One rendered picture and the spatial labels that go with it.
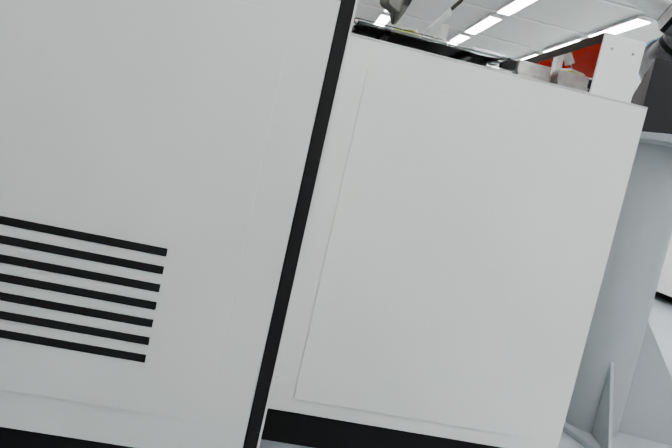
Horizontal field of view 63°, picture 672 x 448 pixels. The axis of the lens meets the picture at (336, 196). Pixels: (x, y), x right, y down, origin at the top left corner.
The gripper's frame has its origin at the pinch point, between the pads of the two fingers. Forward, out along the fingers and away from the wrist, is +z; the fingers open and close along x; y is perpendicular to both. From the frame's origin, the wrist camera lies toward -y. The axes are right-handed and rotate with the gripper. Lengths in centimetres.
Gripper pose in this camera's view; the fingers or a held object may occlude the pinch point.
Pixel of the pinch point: (396, 20)
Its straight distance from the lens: 153.9
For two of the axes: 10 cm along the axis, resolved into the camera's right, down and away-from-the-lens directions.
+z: -2.2, 9.7, 0.7
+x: 5.6, 1.9, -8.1
